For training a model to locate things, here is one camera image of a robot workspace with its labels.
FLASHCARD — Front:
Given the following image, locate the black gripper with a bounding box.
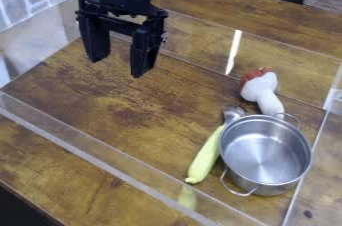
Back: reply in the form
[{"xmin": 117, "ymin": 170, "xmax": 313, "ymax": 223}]
[{"xmin": 77, "ymin": 0, "xmax": 169, "ymax": 78}]

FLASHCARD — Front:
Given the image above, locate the green handled metal spoon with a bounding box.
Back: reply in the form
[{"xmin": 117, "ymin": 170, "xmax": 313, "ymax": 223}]
[{"xmin": 185, "ymin": 104, "xmax": 248, "ymax": 185}]

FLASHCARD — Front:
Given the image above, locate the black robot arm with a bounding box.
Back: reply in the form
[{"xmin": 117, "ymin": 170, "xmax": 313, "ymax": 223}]
[{"xmin": 75, "ymin": 0, "xmax": 169, "ymax": 78}]

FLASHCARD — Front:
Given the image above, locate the red white plush mushroom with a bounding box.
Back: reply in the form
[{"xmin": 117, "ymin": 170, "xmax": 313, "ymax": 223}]
[{"xmin": 240, "ymin": 67, "xmax": 285, "ymax": 119}]

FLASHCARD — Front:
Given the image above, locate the stainless steel pot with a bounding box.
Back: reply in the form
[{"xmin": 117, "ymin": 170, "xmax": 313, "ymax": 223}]
[{"xmin": 220, "ymin": 115, "xmax": 313, "ymax": 197}]

